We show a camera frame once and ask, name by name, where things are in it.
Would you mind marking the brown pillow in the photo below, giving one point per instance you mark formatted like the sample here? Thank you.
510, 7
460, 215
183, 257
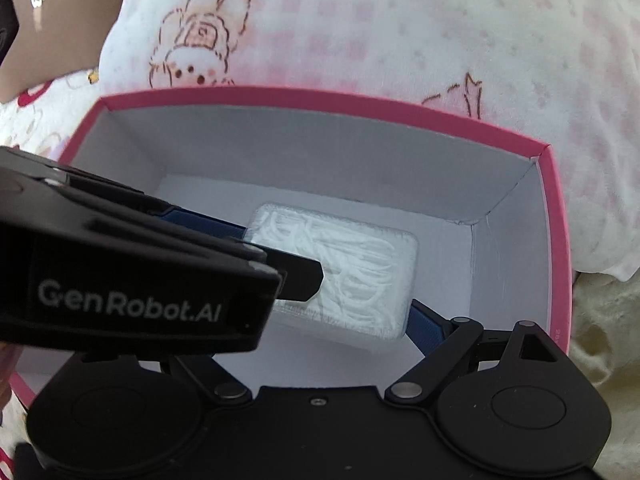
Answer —
65, 35

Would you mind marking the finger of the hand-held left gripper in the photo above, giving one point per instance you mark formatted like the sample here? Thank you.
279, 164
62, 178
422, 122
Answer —
200, 224
300, 280

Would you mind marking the pink cardboard box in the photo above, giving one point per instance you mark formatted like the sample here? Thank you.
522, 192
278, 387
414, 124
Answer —
350, 160

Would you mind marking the clear box of white swabs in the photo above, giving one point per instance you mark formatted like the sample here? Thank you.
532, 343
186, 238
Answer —
360, 270

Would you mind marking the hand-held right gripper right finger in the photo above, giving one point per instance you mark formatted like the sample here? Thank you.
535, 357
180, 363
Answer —
425, 325

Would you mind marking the pink checked pillow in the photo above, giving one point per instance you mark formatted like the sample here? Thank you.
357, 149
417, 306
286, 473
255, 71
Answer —
400, 25

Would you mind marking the beige fluffy cloth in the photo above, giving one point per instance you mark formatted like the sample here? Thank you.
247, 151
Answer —
610, 340

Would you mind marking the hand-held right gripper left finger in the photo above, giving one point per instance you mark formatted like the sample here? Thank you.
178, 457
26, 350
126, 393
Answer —
210, 375

